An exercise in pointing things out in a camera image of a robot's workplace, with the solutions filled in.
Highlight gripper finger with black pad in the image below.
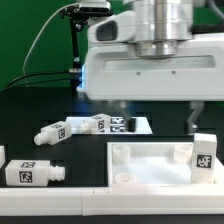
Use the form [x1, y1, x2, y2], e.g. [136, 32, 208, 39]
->
[119, 101, 136, 132]
[186, 101, 204, 135]

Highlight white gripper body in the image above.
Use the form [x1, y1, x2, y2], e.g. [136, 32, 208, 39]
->
[84, 11, 224, 101]

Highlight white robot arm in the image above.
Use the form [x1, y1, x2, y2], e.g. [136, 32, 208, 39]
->
[77, 0, 224, 134]

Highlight white sheet with markers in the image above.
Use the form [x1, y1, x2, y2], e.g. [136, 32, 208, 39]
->
[66, 117, 152, 135]

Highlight black cable lower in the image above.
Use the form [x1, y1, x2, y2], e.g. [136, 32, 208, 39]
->
[0, 77, 73, 93]

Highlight black cable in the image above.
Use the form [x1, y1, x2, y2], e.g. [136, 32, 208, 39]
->
[6, 70, 83, 88]
[0, 77, 73, 93]

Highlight black cable upper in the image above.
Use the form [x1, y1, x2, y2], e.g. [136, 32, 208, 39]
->
[6, 70, 83, 88]

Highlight black camera on stand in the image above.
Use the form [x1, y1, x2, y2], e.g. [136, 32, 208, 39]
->
[60, 0, 113, 17]

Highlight white front fence wall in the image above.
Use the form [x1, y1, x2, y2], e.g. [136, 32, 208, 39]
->
[0, 185, 224, 216]

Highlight white fence wall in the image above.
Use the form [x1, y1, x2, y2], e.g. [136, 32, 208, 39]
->
[0, 146, 5, 169]
[0, 185, 224, 216]

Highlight grey camera cable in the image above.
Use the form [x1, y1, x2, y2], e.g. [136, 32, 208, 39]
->
[22, 3, 79, 88]

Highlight white left fence wall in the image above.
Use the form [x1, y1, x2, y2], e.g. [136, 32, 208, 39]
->
[0, 146, 5, 169]

